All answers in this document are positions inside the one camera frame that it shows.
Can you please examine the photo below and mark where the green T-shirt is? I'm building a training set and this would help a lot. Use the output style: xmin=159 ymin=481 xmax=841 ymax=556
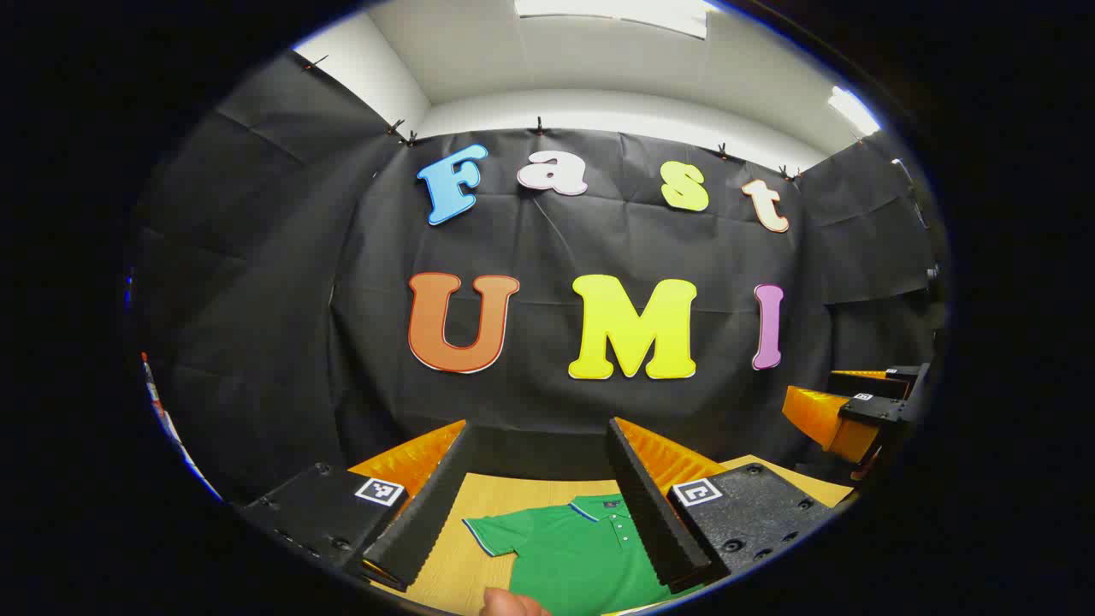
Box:
xmin=462 ymin=494 xmax=685 ymax=616

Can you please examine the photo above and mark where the black backdrop cloth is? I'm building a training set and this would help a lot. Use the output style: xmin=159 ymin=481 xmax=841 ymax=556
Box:
xmin=133 ymin=47 xmax=950 ymax=506

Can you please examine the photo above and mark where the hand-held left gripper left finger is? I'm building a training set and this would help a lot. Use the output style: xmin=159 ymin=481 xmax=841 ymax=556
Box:
xmin=235 ymin=418 xmax=475 ymax=593

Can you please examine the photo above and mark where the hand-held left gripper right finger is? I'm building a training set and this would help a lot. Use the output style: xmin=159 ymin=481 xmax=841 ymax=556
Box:
xmin=606 ymin=417 xmax=838 ymax=595

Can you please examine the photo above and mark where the white patterned object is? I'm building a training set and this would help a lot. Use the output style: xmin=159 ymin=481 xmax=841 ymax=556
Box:
xmin=137 ymin=349 xmax=225 ymax=501

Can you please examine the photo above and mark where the black clamp stand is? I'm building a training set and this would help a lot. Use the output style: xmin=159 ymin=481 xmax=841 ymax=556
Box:
xmin=890 ymin=157 xmax=942 ymax=292

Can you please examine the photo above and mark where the ceiling light panel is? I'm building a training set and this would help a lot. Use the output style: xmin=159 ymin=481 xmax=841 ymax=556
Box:
xmin=826 ymin=86 xmax=882 ymax=138

